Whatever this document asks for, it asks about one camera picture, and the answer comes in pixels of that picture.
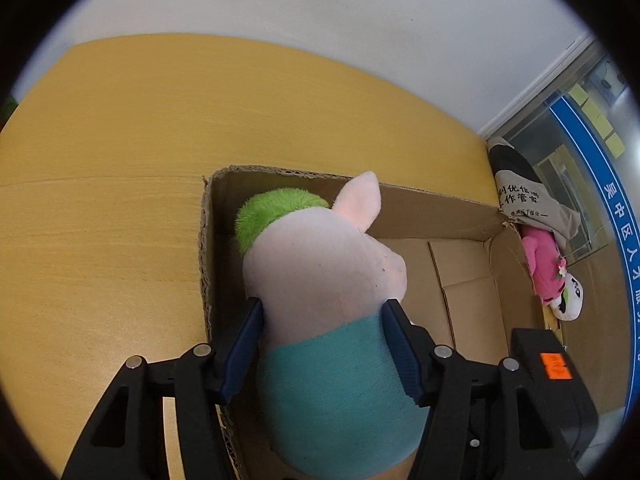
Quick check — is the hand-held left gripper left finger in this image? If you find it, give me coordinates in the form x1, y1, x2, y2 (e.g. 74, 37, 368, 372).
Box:
65, 297, 266, 480

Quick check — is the pink panda plush toy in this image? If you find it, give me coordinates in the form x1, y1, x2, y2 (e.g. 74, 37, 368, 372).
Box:
521, 225, 585, 322

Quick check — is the black and white cloth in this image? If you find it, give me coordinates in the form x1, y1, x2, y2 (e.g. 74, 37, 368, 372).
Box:
487, 137, 538, 186

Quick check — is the cardboard box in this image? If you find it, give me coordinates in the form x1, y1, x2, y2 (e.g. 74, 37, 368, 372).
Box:
200, 164, 563, 480

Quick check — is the pink pig plush toy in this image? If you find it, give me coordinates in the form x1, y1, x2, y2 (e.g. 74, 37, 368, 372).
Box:
235, 170, 426, 480

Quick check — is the grey glass partition frame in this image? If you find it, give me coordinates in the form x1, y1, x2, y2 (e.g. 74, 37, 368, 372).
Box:
477, 35, 601, 141

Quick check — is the blue wall banner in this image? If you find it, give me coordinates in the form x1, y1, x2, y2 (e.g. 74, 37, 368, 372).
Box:
547, 77, 640, 426

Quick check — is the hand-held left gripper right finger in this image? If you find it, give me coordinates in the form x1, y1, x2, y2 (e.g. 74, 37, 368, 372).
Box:
381, 298, 583, 480

